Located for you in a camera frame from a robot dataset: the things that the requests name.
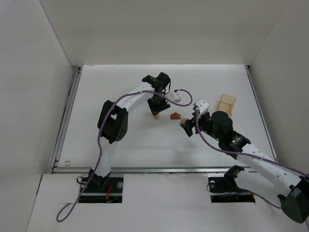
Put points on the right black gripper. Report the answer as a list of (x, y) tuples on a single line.
[(192, 124)]

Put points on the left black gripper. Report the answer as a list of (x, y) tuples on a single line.
[(158, 107)]

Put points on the small light wood cube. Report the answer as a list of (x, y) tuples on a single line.
[(183, 120)]

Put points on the dark orange triangular block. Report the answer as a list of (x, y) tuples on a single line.
[(175, 116)]

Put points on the wooden box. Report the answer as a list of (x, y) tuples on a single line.
[(226, 104)]

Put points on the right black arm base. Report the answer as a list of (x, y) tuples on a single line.
[(224, 189)]

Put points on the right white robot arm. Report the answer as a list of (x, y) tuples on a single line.
[(284, 186)]

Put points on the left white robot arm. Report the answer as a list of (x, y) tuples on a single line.
[(113, 119)]

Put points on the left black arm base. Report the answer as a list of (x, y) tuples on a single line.
[(106, 190)]

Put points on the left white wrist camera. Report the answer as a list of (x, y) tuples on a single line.
[(175, 96)]

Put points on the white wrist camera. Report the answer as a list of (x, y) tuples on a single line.
[(201, 106), (175, 96)]

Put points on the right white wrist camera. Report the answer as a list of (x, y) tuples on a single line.
[(201, 106)]

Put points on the front aluminium rail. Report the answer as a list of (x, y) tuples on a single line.
[(140, 170)]

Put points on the aluminium table edge rail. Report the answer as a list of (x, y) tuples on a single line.
[(273, 152)]

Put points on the left aluminium side rail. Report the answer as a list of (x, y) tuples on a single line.
[(77, 70)]

